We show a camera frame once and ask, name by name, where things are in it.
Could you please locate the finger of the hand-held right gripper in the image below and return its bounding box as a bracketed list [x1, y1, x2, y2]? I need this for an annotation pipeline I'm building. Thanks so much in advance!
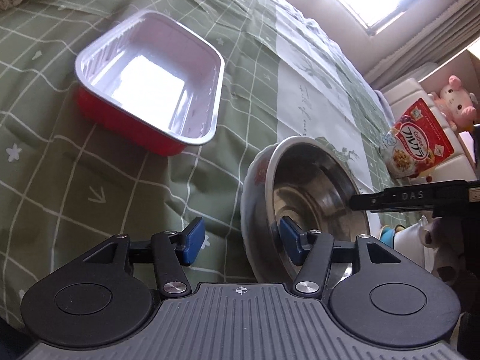
[349, 192, 387, 211]

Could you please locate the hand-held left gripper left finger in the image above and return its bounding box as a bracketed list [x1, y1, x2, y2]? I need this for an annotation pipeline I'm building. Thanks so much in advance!
[80, 217, 206, 296]

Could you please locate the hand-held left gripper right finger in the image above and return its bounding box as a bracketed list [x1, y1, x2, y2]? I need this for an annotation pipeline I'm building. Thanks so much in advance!
[279, 215, 402, 297]

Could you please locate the blue bowl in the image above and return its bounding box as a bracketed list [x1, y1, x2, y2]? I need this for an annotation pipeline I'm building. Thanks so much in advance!
[378, 225, 406, 248]

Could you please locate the white paper bowl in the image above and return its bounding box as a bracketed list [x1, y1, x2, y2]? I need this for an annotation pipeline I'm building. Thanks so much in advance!
[394, 215, 469, 284]

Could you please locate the stainless steel bowl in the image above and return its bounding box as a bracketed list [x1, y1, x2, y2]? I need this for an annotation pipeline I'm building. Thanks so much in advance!
[264, 139, 371, 282]

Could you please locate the floral white plate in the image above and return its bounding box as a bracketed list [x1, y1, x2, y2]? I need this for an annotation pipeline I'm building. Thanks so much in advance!
[240, 136, 301, 283]

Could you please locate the red rectangular tray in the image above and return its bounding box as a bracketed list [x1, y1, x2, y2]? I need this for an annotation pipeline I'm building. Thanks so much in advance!
[74, 10, 226, 157]

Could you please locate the red cereal bag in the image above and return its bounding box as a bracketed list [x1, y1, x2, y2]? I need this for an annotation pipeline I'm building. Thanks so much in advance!
[379, 97, 455, 179]

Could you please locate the pink plush toy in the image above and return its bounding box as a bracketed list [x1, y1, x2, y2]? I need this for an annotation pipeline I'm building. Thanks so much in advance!
[431, 75, 480, 133]

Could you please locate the grey curtain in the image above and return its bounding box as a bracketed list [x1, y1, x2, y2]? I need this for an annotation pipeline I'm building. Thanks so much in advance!
[330, 0, 480, 83]

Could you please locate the green checked bedsheet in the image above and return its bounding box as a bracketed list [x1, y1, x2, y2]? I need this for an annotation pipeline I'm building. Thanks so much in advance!
[0, 0, 424, 331]

